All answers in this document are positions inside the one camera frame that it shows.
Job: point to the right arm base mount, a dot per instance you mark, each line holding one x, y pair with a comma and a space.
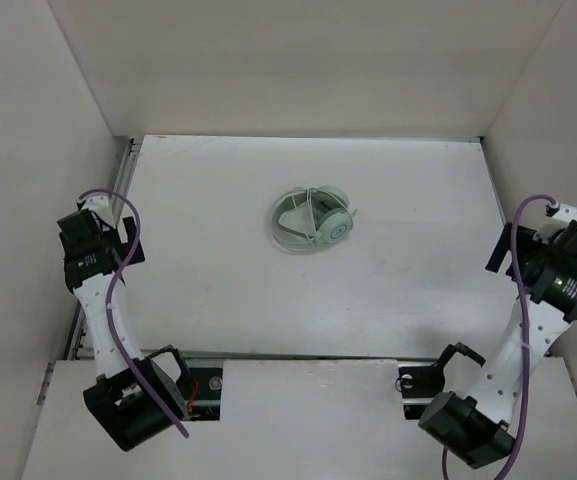
420, 382

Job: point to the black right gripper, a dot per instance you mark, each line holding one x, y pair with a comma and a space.
530, 239

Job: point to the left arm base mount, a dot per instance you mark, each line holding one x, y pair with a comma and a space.
202, 390

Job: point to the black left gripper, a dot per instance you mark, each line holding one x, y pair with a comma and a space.
129, 228

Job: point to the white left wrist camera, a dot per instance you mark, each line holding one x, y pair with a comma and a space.
100, 204

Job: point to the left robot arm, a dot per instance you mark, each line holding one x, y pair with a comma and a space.
135, 396

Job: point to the mint green headphones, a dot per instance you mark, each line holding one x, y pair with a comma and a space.
329, 219

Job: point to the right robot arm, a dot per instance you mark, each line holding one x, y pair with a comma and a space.
473, 423

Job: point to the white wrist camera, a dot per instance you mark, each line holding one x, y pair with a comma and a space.
100, 204
558, 216

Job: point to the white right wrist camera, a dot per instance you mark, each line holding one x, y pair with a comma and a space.
558, 216

